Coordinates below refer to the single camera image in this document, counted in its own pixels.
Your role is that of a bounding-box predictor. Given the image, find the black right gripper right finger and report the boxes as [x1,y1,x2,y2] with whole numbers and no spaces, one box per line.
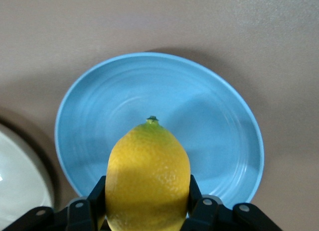
[182,174,285,231]

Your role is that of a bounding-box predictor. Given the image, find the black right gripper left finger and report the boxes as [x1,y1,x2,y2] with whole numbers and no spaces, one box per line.
[1,175,107,231]

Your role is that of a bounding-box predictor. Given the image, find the yellow lemon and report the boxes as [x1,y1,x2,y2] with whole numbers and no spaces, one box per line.
[104,115,192,231]

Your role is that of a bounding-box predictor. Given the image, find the beige round plate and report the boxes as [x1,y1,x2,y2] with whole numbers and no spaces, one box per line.
[0,121,55,225]

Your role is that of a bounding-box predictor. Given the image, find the blue round plate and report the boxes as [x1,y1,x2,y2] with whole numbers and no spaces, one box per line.
[54,51,265,212]

